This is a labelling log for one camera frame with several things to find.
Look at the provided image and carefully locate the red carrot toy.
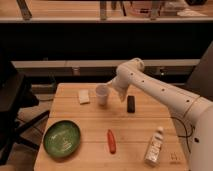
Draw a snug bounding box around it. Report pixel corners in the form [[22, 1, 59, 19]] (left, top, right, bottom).
[[107, 130, 116, 154]]

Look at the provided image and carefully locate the black chair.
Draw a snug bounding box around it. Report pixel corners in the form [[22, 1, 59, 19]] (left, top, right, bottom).
[[0, 60, 50, 165]]

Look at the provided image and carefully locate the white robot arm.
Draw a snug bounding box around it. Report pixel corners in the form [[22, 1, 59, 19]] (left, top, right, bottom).
[[107, 58, 213, 171]]

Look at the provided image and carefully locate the white sponge block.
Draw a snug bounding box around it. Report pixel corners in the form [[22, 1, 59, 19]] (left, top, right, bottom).
[[78, 89, 90, 104]]

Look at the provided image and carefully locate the black rectangular block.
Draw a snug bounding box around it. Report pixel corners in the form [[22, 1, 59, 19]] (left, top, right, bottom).
[[127, 96, 135, 113]]

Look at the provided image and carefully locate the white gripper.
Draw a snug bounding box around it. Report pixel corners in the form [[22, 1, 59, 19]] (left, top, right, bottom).
[[106, 77, 129, 101]]

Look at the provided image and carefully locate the dark box right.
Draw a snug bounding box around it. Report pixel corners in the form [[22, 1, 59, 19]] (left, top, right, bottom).
[[186, 41, 213, 101]]

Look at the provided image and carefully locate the black cable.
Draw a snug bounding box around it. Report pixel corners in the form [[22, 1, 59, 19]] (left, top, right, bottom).
[[171, 116, 196, 154]]

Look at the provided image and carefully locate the green plate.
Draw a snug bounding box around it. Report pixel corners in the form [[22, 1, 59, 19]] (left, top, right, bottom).
[[43, 120, 81, 159]]

